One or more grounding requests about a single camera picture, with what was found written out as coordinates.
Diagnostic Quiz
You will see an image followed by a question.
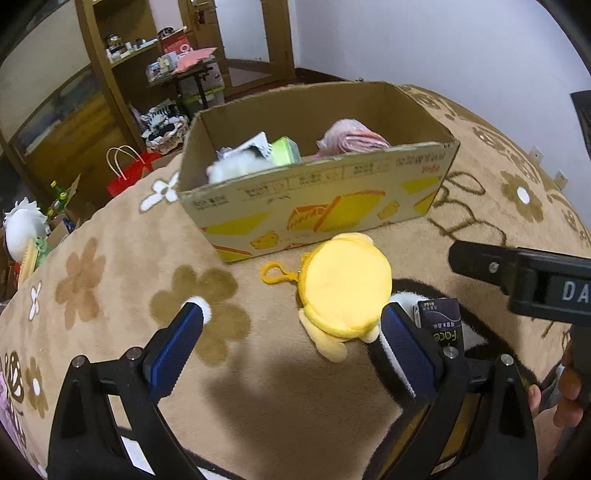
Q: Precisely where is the red paper shopping bag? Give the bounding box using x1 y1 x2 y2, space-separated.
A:
105 145 161 198

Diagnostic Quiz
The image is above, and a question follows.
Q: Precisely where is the red gift bag on table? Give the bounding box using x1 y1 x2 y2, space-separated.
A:
158 29 192 55

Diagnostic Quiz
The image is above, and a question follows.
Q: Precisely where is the white fluffy duck plush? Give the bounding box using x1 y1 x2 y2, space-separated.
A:
206 149 274 184

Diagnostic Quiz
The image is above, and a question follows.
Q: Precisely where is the green tissue pack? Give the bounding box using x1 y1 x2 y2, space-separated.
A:
270 136 301 167

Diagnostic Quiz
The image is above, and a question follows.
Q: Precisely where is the yellow plush coin pouch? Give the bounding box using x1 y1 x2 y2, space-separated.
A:
259 232 392 363

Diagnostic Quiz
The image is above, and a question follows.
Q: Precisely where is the basket with zebra plush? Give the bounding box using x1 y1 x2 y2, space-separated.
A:
139 102 189 155

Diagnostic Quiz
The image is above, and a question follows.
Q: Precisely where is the purple haired plush doll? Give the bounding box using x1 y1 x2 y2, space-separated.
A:
216 147 232 159

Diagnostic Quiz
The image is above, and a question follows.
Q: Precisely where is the green glass bottle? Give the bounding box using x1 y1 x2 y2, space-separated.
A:
50 180 69 214

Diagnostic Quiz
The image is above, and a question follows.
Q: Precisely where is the small black side table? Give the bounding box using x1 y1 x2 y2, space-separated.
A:
148 61 225 116

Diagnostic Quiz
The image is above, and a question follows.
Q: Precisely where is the wooden wardrobe shelf unit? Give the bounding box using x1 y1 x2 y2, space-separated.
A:
1 1 174 204

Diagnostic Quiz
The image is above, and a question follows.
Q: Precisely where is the white spiky plush toy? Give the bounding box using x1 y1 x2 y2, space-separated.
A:
3 197 49 263

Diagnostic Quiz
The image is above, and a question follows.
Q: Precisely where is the pink white tissue pack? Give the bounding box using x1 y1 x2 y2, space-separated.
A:
317 119 391 157

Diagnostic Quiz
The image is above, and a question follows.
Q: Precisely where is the open cardboard box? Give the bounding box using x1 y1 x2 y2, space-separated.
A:
177 82 460 263

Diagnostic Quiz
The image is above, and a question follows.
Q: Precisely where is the pink cloth on table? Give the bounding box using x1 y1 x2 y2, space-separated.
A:
173 47 217 74

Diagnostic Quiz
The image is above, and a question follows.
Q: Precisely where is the person's right hand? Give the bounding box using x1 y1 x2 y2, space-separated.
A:
546 341 585 428

